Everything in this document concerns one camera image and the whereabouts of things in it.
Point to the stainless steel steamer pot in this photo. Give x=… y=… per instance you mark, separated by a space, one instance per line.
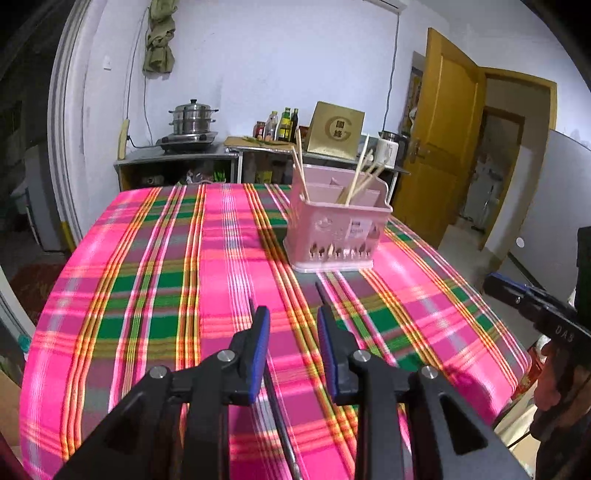
x=191 y=120

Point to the white electric kettle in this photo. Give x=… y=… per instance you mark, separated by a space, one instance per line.
x=385 y=150

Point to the wooden chopstick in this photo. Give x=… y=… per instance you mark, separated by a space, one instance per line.
x=374 y=175
x=357 y=170
x=298 y=170
x=303 y=166
x=365 y=173

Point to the teal capped bottle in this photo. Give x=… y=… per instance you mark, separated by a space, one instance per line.
x=24 y=344

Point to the red floor mat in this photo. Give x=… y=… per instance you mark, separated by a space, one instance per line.
x=34 y=286

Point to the hanging olive green cloth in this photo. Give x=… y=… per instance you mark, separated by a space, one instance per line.
x=159 y=50

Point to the white appliance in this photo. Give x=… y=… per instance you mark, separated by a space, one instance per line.
x=44 y=207

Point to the red sauce jar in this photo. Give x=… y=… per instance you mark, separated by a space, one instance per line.
x=260 y=130

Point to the yellow door frame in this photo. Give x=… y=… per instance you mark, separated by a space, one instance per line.
x=521 y=76

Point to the clear plastic bottle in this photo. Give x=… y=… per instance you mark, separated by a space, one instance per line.
x=272 y=127

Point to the gold square box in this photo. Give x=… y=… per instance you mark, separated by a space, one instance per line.
x=332 y=129

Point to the wooden cutting board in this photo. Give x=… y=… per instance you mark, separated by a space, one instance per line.
x=240 y=141

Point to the grey board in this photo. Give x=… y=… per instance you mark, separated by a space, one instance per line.
x=554 y=194

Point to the yellow oil bottle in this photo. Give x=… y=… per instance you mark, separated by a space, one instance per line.
x=285 y=127

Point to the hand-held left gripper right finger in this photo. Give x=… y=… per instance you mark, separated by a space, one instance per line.
x=328 y=355

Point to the person's right forearm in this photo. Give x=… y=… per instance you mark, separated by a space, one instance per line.
x=568 y=457

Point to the white wall switch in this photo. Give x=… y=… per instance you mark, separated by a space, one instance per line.
x=108 y=62

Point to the white arched door frame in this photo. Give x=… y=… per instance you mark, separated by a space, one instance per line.
x=69 y=138

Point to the cardboard box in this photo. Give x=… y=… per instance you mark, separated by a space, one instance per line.
x=9 y=401

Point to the yellow jar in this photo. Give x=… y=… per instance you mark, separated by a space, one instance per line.
x=264 y=177

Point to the yellow wooden door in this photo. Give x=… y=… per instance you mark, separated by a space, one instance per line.
x=443 y=138

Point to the black cooktop stove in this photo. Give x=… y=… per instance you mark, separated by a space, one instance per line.
x=184 y=143

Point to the long steel shelf table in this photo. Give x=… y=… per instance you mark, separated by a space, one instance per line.
x=268 y=151

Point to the dark metal chopstick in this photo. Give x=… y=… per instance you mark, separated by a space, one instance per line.
x=281 y=424

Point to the dark glass bottle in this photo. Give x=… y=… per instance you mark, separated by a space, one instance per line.
x=295 y=127

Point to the person's right hand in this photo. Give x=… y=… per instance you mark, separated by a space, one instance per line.
x=551 y=397

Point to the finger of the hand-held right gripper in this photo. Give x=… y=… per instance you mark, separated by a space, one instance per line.
x=521 y=304
x=505 y=282

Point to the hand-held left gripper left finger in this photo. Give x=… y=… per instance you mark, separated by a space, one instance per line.
x=261 y=350

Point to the pink plaid tablecloth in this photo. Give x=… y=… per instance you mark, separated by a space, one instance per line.
x=161 y=286

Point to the red carton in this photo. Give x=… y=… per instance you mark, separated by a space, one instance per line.
x=531 y=374

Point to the small steel shelf table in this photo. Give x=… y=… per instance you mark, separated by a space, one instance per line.
x=175 y=158

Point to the beige power strip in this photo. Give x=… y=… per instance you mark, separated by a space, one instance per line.
x=123 y=138

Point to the pink plastic utensil holder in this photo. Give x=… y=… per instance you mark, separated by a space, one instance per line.
x=332 y=230

